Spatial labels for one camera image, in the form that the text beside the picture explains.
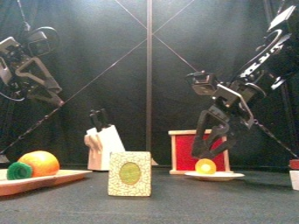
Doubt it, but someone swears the red wooden box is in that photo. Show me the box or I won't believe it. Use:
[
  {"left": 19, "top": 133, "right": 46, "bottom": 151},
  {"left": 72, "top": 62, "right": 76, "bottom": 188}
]
[{"left": 167, "top": 129, "right": 232, "bottom": 176}]

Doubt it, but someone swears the pink rectangular tray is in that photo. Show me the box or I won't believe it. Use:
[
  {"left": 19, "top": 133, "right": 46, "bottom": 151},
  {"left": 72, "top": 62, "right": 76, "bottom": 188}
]
[{"left": 0, "top": 168, "right": 94, "bottom": 197}]

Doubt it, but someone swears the green toy carrot top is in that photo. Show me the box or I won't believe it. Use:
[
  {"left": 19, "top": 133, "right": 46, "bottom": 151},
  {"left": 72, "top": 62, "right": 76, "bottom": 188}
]
[{"left": 5, "top": 161, "right": 35, "bottom": 181}]

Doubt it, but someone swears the small red and white box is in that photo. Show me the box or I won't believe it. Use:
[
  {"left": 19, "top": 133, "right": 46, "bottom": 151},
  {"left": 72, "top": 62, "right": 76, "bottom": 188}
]
[{"left": 287, "top": 158, "right": 299, "bottom": 192}]

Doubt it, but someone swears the small dark green block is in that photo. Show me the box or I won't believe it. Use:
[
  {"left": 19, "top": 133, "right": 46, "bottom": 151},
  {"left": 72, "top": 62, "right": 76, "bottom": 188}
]
[{"left": 107, "top": 150, "right": 154, "bottom": 198}]

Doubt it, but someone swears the orange toy carrot body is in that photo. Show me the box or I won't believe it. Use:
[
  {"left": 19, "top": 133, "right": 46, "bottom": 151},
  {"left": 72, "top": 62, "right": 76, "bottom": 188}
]
[{"left": 16, "top": 150, "right": 62, "bottom": 179}]

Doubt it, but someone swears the white round plate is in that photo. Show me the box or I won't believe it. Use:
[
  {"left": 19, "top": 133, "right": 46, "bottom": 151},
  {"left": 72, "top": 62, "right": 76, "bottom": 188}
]
[{"left": 183, "top": 171, "right": 247, "bottom": 183}]

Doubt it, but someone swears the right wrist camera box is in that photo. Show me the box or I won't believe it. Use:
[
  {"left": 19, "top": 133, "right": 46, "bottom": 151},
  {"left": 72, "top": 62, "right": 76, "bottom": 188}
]
[{"left": 186, "top": 70, "right": 220, "bottom": 96}]

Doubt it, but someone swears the grey cube box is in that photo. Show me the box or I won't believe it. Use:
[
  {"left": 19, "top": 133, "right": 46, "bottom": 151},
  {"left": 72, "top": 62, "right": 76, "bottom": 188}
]
[{"left": 83, "top": 124, "right": 127, "bottom": 172}]

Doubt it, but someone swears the black toy knife handle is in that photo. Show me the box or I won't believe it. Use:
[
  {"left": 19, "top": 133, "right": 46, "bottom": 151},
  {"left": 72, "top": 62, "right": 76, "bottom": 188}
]
[
  {"left": 98, "top": 108, "right": 112, "bottom": 130},
  {"left": 88, "top": 109, "right": 102, "bottom": 133}
]

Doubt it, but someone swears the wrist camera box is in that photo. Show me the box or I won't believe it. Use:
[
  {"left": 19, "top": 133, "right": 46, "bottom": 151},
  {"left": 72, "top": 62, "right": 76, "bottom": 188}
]
[
  {"left": 23, "top": 26, "right": 62, "bottom": 58},
  {"left": 186, "top": 70, "right": 220, "bottom": 96}
]

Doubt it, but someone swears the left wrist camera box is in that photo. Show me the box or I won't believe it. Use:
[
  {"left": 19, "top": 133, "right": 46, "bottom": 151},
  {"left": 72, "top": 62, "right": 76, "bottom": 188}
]
[{"left": 23, "top": 26, "right": 62, "bottom": 58}]

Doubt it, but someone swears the orange toy carrot slice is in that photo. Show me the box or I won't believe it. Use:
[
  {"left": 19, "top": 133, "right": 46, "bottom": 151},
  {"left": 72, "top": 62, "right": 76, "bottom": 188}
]
[{"left": 194, "top": 157, "right": 219, "bottom": 176}]

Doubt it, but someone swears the vertical metal frame pole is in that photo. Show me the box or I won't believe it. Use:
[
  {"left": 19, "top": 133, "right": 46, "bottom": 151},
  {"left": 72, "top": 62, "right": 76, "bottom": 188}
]
[{"left": 144, "top": 0, "right": 155, "bottom": 153}]

